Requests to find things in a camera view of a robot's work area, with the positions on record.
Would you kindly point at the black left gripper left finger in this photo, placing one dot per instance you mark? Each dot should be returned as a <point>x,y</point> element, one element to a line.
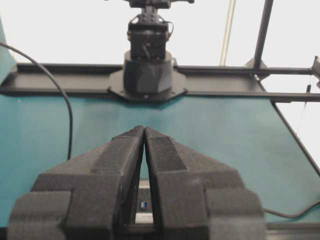
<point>84,198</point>

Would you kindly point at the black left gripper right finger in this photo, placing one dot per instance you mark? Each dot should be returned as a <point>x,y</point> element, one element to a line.
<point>196,197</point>

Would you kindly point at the black aluminium frame rail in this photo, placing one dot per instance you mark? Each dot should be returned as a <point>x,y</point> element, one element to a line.
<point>105,81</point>

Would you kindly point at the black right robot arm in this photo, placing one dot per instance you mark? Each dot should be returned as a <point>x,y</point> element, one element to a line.
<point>148,73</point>

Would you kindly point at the black multi-port USB hub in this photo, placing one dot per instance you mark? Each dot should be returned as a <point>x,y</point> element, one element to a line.
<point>144,212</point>

